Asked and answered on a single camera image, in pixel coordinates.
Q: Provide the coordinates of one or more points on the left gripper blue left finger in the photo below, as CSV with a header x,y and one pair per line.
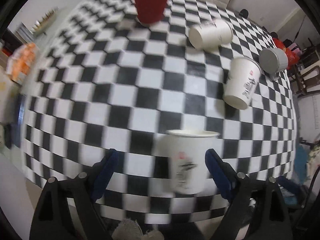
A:
x,y
52,218

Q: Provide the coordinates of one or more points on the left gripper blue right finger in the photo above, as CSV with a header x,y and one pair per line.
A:
x,y
270,218

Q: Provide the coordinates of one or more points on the small white paper cup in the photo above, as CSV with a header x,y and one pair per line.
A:
x,y
186,151

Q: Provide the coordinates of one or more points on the white paper cup with calligraphy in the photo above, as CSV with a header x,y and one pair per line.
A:
x,y
243,78

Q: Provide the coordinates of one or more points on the white paper cup lying sideways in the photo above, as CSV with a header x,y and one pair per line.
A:
x,y
210,34

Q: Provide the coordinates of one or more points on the teal blanket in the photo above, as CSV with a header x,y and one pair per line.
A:
x,y
300,162

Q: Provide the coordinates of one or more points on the dark wooden chair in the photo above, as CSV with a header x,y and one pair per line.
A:
x,y
304,76

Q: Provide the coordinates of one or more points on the grey ribbed plastic mug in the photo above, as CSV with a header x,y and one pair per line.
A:
x,y
273,61

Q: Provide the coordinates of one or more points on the orange snack packet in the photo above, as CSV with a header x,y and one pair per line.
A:
x,y
21,61

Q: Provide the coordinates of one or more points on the red plastic bag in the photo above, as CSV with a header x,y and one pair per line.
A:
x,y
292,57

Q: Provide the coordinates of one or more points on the black dumbbell on floor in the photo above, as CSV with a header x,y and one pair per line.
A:
x,y
244,13

